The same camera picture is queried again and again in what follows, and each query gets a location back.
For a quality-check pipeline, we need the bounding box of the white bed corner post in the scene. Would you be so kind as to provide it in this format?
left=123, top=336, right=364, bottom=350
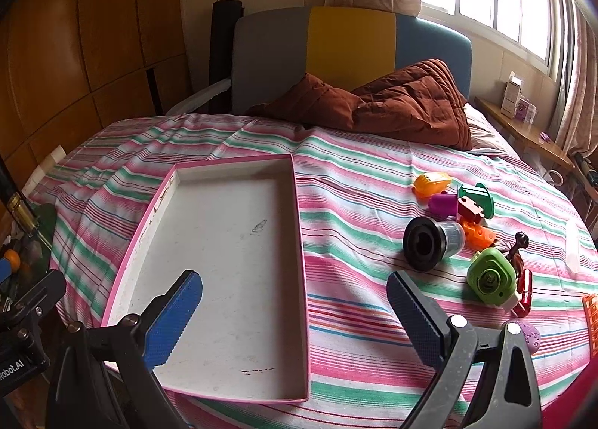
left=35, top=145, right=66, bottom=187

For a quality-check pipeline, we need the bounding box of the pink-edged white box tray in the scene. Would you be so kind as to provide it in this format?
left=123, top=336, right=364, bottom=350
left=100, top=154, right=310, bottom=406

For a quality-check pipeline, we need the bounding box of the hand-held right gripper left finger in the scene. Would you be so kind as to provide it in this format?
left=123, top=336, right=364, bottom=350
left=47, top=269, right=204, bottom=429

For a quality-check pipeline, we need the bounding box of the purple textured oval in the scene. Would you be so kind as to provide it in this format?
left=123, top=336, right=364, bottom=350
left=518, top=321, right=542, bottom=355

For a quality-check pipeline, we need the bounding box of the green plastic toy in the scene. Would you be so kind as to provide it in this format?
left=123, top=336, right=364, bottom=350
left=455, top=183, right=496, bottom=221

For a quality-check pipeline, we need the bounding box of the orange cube block chain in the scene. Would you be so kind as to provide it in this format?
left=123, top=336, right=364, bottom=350
left=460, top=218, right=497, bottom=243

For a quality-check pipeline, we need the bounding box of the dark brown toy figure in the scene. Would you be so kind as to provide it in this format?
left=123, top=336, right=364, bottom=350
left=490, top=232, right=531, bottom=280

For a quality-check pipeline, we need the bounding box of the purple plastic toy piece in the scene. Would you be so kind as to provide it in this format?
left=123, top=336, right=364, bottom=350
left=429, top=192, right=459, bottom=219

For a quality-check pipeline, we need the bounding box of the wooden wardrobe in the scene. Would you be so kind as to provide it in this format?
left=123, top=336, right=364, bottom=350
left=0, top=0, right=188, bottom=191

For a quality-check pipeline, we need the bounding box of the red metallic cylinder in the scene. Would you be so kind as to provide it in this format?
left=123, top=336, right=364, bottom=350
left=511, top=269, right=534, bottom=318

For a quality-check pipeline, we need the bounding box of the green and white toy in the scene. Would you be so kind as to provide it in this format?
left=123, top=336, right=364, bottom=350
left=466, top=246, right=519, bottom=313

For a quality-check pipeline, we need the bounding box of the white pillow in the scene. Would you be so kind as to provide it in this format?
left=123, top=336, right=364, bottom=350
left=462, top=102, right=508, bottom=154

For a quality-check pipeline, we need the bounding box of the yellow plastic toy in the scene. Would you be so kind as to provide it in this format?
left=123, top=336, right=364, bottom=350
left=412, top=173, right=453, bottom=199

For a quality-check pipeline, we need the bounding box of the small purple box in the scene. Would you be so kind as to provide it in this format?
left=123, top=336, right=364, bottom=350
left=516, top=99, right=538, bottom=123

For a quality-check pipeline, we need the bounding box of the red toy block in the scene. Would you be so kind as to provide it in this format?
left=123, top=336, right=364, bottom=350
left=458, top=202, right=487, bottom=225

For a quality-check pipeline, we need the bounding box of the brown quilt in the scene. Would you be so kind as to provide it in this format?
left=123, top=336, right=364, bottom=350
left=245, top=59, right=474, bottom=151

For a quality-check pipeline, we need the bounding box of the green object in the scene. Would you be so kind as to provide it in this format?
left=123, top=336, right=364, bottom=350
left=33, top=205, right=58, bottom=247

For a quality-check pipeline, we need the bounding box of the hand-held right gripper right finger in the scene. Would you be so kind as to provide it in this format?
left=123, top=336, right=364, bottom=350
left=386, top=270, right=543, bottom=429

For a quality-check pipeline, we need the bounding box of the striped bed sheet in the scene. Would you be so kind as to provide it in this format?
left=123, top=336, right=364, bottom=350
left=37, top=113, right=598, bottom=429

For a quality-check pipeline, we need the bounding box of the orange grid toy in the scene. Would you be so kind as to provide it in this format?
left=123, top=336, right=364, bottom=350
left=582, top=294, right=598, bottom=364

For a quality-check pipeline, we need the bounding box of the black rod with brass band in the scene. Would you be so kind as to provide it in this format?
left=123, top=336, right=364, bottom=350
left=0, top=155, right=52, bottom=247

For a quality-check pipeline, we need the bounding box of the wooden bedside shelf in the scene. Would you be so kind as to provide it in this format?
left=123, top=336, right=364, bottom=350
left=474, top=97, right=575, bottom=172

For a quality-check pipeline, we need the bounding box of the grey yellow blue headboard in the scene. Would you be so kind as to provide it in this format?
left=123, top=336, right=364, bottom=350
left=231, top=6, right=472, bottom=116

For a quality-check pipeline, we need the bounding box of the black filter cup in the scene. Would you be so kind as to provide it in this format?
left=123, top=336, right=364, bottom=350
left=403, top=216, right=466, bottom=273

